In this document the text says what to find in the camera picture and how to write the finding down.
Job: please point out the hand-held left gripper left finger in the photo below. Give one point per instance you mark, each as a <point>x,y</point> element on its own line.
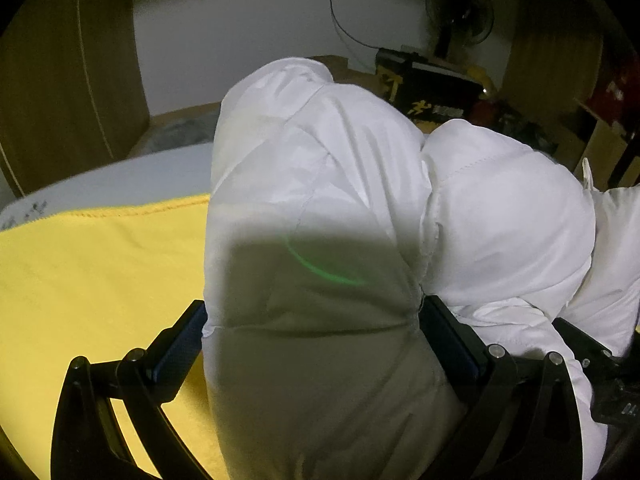
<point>182,341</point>

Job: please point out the black electric fan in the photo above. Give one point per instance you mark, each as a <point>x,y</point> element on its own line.
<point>457,10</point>

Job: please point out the black and yellow box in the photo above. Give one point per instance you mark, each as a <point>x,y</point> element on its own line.
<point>435,85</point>

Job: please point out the white padded jacket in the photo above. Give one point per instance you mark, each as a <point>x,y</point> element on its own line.
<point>325,200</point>

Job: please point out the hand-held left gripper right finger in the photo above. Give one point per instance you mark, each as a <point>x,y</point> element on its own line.
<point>452,341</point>

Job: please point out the yellow cloth sheet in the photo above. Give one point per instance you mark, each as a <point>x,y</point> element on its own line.
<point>90,280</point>

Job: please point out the red packages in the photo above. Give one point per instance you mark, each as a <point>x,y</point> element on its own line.
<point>617,90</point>

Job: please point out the grey-white mattress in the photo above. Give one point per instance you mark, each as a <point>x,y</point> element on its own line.
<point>125,180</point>

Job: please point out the wooden cabinet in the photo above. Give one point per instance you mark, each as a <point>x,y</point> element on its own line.
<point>550,70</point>

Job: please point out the cardboard box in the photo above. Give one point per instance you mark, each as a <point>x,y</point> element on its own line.
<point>350,67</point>

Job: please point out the brown wooden wardrobe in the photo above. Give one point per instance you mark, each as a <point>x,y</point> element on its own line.
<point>65,75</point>

